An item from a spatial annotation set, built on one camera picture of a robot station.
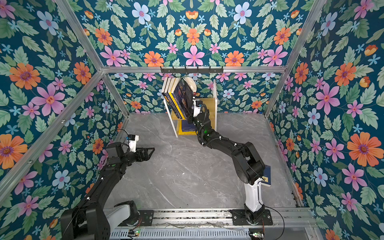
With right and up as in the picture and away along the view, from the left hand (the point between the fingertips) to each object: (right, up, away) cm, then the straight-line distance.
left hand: (148, 145), depth 82 cm
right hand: (+23, +22, +4) cm, 32 cm away
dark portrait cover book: (+18, +28, +2) cm, 33 cm away
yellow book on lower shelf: (+19, +6, +20) cm, 28 cm away
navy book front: (+19, +10, +19) cm, 29 cm away
